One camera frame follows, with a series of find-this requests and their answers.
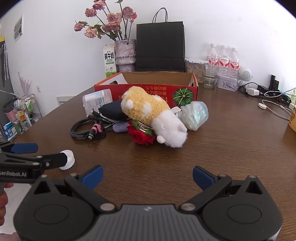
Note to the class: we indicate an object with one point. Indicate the white round charger puck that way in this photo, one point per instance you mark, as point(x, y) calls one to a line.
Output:
point(262, 106)

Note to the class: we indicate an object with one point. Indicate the white power adapter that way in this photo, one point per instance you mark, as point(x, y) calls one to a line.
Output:
point(252, 91)

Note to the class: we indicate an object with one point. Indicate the yellow white plush toy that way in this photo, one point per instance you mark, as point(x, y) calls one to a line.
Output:
point(153, 111)

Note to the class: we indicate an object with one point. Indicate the dried pink rose bouquet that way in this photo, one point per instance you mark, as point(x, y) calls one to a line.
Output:
point(116, 26)

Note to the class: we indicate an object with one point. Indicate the purple textured vase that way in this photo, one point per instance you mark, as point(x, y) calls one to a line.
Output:
point(125, 55)

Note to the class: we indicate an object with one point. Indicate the water bottle middle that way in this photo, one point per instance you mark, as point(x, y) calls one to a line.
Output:
point(224, 62)

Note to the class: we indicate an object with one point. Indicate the empty glass cup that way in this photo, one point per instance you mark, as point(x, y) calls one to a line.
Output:
point(209, 81)

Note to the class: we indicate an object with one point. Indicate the yellow cartoon mug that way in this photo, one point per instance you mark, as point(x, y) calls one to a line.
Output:
point(292, 121)

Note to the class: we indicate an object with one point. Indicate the red cardboard pumpkin box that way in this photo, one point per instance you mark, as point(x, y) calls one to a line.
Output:
point(176, 88)

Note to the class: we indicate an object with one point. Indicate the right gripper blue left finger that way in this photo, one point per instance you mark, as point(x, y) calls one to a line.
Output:
point(92, 178)

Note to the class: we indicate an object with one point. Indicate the water bottle right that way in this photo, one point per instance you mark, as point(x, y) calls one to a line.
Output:
point(234, 64)

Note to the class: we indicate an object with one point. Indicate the purple knitted cloth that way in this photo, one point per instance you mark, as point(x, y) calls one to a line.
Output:
point(121, 127)

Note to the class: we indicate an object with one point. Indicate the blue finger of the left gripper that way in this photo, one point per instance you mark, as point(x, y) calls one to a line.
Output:
point(14, 148)
point(52, 161)

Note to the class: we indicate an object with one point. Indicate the white green milk carton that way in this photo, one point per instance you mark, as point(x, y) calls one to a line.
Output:
point(109, 60)

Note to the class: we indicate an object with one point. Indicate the water bottle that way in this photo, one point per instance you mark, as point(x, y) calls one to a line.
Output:
point(224, 62)
point(213, 61)
point(234, 64)

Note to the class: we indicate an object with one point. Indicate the clear seed storage container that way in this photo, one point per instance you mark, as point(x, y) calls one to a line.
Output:
point(195, 66)

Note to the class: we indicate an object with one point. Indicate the person's left hand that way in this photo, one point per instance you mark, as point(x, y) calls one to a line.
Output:
point(3, 203)

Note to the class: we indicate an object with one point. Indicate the navy blue zip pouch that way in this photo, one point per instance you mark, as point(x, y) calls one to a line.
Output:
point(113, 111)

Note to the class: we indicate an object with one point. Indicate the iridescent plastic bag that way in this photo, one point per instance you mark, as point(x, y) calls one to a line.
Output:
point(193, 115)

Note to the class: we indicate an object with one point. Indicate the water bottle left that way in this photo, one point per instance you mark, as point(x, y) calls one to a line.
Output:
point(213, 61)

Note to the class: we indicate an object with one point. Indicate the white round robot speaker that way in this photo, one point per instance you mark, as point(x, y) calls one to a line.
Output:
point(244, 75)

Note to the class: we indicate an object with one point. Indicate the clear cotton swab box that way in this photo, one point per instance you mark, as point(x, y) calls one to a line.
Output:
point(96, 99)

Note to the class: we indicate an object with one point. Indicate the black paper shopping bag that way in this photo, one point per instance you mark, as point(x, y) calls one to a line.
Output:
point(160, 46)

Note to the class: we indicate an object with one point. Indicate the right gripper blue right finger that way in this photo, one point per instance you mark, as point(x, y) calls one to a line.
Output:
point(203, 178)

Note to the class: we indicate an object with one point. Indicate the white plastic jar lid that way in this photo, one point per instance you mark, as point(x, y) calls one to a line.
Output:
point(70, 160)

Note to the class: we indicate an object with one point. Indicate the red fabric flower clip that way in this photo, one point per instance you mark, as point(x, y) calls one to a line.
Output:
point(139, 136)

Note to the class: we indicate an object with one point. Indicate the metal storage cart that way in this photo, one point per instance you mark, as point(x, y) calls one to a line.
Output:
point(22, 114)

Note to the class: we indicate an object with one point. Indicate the white charger plug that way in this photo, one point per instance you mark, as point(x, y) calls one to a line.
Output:
point(175, 109)

